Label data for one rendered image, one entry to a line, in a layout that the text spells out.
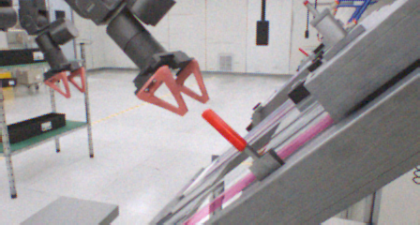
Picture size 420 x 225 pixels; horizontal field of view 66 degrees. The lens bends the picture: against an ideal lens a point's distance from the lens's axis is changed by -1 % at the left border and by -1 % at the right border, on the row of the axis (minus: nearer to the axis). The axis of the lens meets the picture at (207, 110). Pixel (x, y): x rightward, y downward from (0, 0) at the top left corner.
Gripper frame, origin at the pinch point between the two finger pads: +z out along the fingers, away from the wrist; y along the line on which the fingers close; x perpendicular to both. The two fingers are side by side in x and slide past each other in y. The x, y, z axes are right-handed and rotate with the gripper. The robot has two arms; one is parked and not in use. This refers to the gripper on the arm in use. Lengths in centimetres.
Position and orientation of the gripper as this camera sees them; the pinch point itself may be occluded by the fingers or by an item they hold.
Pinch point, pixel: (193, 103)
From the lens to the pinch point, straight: 55.8
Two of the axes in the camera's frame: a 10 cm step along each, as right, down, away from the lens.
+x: -6.5, 6.5, 4.0
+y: 3.5, -2.2, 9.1
